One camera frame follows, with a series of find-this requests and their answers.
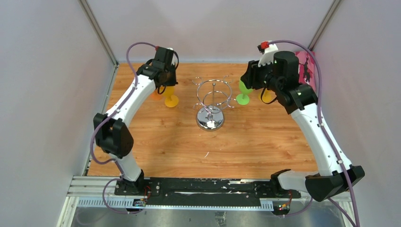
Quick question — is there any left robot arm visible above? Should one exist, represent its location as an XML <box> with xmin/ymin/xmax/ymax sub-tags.
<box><xmin>90</xmin><ymin>46</ymin><xmax>179</xmax><ymax>195</ymax></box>

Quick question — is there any green wine glass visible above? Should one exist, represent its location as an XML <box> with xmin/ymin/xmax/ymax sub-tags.
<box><xmin>235</xmin><ymin>80</ymin><xmax>253</xmax><ymax>105</ymax></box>

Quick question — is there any aluminium frame rail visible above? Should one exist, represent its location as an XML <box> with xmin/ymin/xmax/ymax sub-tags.
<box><xmin>67</xmin><ymin>176</ymin><xmax>353</xmax><ymax>211</ymax></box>

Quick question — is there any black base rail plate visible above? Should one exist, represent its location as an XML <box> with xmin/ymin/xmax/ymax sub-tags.
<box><xmin>114</xmin><ymin>177</ymin><xmax>301</xmax><ymax>208</ymax></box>

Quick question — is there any pink camouflage cloth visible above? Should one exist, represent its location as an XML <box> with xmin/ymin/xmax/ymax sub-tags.
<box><xmin>295</xmin><ymin>51</ymin><xmax>317</xmax><ymax>92</ymax></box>

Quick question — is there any orange wine glass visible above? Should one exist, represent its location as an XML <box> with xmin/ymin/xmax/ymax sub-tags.
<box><xmin>150</xmin><ymin>90</ymin><xmax>163</xmax><ymax>101</ymax></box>

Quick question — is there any yellow wine glass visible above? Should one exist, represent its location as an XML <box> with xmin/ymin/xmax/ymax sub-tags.
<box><xmin>163</xmin><ymin>86</ymin><xmax>179</xmax><ymax>108</ymax></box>
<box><xmin>258</xmin><ymin>88</ymin><xmax>275</xmax><ymax>104</ymax></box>

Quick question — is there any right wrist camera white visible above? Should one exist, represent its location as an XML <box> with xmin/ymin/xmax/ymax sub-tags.
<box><xmin>257</xmin><ymin>40</ymin><xmax>279</xmax><ymax>67</ymax></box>

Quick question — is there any chrome wine glass rack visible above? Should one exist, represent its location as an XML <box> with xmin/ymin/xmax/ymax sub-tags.
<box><xmin>192</xmin><ymin>76</ymin><xmax>235</xmax><ymax>131</ymax></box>

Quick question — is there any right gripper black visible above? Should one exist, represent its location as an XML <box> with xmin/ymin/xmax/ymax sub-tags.
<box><xmin>240</xmin><ymin>57</ymin><xmax>282</xmax><ymax>93</ymax></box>

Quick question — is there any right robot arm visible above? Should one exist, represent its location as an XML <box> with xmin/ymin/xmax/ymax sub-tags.
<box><xmin>240</xmin><ymin>51</ymin><xmax>366</xmax><ymax>201</ymax></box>

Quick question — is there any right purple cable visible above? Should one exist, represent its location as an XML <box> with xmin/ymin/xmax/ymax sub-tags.
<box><xmin>260</xmin><ymin>39</ymin><xmax>361</xmax><ymax>227</ymax></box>

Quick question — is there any yellow wine glass front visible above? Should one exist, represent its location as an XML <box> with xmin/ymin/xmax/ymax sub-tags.
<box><xmin>163</xmin><ymin>86</ymin><xmax>179</xmax><ymax>108</ymax></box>

